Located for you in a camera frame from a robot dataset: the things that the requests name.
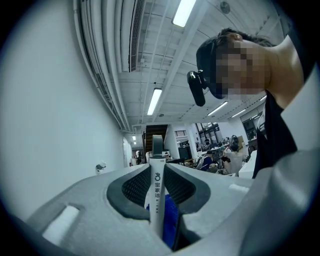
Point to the wall holder with paper roll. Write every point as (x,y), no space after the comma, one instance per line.
(101,167)

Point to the ceiling air vent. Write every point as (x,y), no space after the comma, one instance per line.
(136,35)

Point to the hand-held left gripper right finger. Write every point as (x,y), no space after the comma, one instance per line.
(215,205)

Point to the dark wooden staircase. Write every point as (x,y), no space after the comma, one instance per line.
(156,132)

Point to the person's black shirt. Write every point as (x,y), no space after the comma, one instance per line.
(272,140)

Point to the white labelled tube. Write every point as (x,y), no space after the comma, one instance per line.
(157,190)

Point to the person's head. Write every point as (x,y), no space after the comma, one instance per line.
(262,70)

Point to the blue microfibre cloth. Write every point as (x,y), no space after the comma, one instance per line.
(171,220)

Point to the long ceiling light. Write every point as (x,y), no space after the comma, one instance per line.
(154,101)
(183,12)

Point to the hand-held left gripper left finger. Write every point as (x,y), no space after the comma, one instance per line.
(95,215)

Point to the black head-mounted camera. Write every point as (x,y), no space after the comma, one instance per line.
(197,87)

